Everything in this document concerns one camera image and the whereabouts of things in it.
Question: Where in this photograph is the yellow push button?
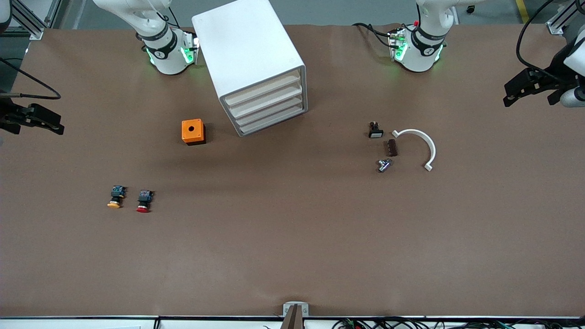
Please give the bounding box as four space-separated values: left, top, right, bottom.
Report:
107 185 127 209

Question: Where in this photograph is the red push button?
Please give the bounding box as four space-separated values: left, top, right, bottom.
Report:
136 189 154 213

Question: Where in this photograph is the orange box with hole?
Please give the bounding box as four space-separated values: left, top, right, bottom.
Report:
181 119 206 146

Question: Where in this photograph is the aluminium frame profile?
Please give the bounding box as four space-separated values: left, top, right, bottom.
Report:
546 0 579 35
8 0 46 41

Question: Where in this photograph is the white curved bracket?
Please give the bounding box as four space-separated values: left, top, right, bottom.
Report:
392 129 436 172

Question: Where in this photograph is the black right base cable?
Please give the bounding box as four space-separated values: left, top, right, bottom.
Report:
162 5 181 29

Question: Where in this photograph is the black base cable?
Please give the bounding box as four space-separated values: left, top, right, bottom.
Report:
352 22 394 48
162 5 181 29

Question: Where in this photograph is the black left base cable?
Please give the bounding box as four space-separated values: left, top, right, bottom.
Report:
352 22 394 48

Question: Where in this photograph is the white table edge rail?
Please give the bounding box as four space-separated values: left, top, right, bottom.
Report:
0 316 585 329

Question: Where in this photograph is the black cable bundle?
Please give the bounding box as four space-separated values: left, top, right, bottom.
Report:
331 317 585 329

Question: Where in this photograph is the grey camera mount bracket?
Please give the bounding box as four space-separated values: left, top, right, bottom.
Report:
283 302 309 317

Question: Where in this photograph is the brown camera post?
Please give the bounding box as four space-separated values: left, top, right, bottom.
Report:
280 305 304 329

